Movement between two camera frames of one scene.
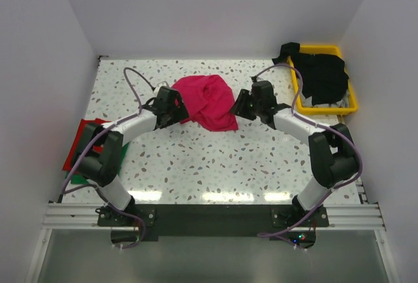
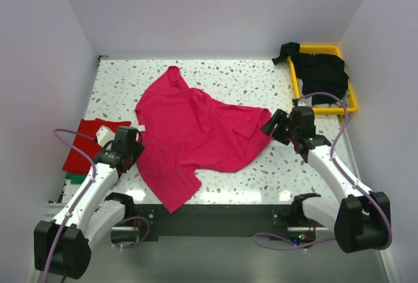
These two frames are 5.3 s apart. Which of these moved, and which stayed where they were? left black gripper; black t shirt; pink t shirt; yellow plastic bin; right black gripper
Moved: left black gripper; pink t shirt; right black gripper
Stayed: yellow plastic bin; black t shirt
